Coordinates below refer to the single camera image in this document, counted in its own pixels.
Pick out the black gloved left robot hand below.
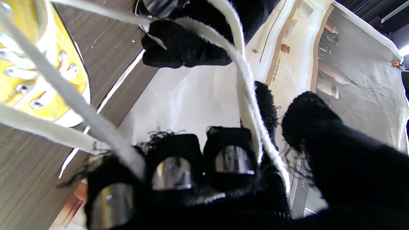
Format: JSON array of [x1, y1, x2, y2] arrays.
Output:
[[141, 0, 282, 69]]

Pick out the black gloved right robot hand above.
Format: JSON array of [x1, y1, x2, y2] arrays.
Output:
[[85, 81, 409, 230]]

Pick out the yellow canvas sneaker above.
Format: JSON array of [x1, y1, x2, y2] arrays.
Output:
[[0, 0, 91, 128]]

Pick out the printed kitchen backdrop cloth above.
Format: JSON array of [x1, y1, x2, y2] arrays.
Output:
[[48, 0, 409, 230]]

